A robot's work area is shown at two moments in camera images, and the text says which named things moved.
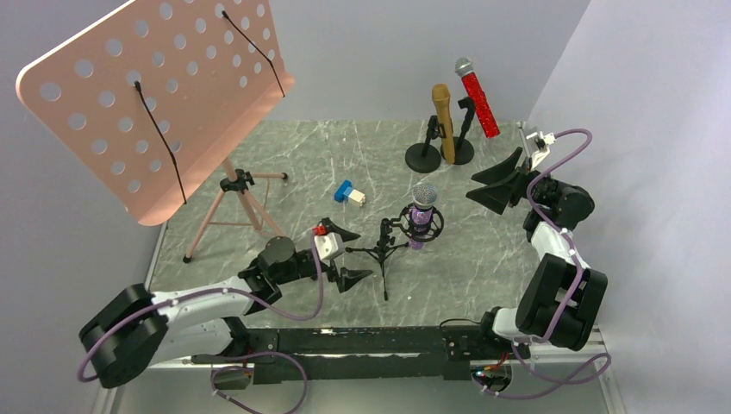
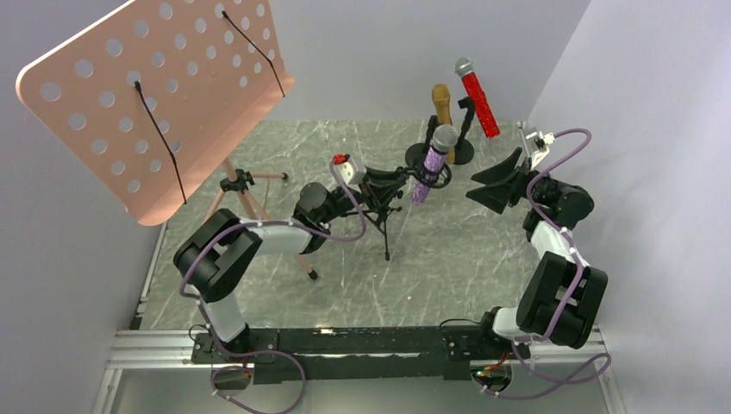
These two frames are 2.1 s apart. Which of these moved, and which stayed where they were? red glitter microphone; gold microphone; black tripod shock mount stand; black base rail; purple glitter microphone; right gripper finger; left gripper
Moved: left gripper; black tripod shock mount stand; purple glitter microphone
Stayed: black base rail; gold microphone; right gripper finger; red glitter microphone
